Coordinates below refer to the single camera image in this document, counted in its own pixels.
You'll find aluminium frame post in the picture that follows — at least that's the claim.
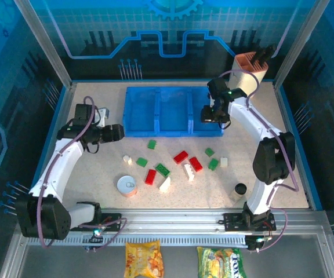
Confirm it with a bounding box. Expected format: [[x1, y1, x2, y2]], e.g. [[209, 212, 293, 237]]
[[13, 0, 78, 89], [273, 0, 332, 89]]

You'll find beige knife block pink top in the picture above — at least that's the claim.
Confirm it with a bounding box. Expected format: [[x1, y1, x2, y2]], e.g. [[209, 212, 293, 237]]
[[228, 51, 269, 101]]

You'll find blue three-compartment plastic bin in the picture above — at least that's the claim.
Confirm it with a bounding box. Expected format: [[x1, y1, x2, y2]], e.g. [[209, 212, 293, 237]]
[[122, 86, 225, 138]]

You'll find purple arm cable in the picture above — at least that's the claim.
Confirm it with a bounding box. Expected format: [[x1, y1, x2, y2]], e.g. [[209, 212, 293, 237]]
[[38, 96, 128, 250], [219, 69, 300, 253]]

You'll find yellow snack bag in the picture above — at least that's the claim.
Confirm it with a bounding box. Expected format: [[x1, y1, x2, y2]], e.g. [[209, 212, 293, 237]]
[[124, 240, 165, 278]]

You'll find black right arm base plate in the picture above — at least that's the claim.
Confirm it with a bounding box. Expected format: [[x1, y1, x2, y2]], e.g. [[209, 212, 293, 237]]
[[223, 212, 275, 232]]

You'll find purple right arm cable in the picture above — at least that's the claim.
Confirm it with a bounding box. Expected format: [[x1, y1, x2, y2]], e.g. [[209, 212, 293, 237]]
[[219, 69, 300, 253]]

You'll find long white lego brick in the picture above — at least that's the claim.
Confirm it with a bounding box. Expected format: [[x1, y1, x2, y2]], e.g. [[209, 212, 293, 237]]
[[183, 163, 196, 182]]

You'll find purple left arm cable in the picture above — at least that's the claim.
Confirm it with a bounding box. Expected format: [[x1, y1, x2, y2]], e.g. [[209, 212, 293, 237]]
[[38, 96, 128, 250]]

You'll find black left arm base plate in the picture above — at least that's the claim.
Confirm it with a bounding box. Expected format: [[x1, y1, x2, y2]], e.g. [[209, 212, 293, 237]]
[[96, 213, 123, 232]]

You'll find white sloped lego brick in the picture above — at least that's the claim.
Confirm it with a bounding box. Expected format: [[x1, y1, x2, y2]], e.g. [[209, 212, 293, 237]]
[[158, 176, 172, 193]]

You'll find slotted grey cable duct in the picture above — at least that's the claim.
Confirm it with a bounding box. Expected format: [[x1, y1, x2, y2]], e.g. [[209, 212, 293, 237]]
[[27, 234, 248, 247]]

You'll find red lego brick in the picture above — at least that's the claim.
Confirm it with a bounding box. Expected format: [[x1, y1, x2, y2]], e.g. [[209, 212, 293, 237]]
[[173, 150, 189, 165], [188, 156, 204, 173], [144, 169, 157, 185]]

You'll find green noodle packet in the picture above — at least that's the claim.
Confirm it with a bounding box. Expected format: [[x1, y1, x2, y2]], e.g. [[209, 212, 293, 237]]
[[196, 246, 248, 278]]

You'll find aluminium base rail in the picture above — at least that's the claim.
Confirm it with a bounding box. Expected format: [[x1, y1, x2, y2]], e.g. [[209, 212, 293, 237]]
[[19, 207, 327, 236]]

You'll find black knife handle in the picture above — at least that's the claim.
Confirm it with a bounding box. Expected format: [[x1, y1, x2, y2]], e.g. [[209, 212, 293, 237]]
[[261, 43, 278, 63], [252, 47, 268, 70]]

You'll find silver tin can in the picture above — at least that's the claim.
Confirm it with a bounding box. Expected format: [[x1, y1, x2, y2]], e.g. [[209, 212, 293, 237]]
[[117, 175, 139, 199]]

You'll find long green lego brick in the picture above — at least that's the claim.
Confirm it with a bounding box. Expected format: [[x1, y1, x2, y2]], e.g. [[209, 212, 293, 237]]
[[154, 163, 171, 177]]

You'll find small circuit board with LED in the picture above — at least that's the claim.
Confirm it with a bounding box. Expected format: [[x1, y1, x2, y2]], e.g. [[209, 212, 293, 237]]
[[82, 228, 107, 252], [245, 233, 272, 253]]

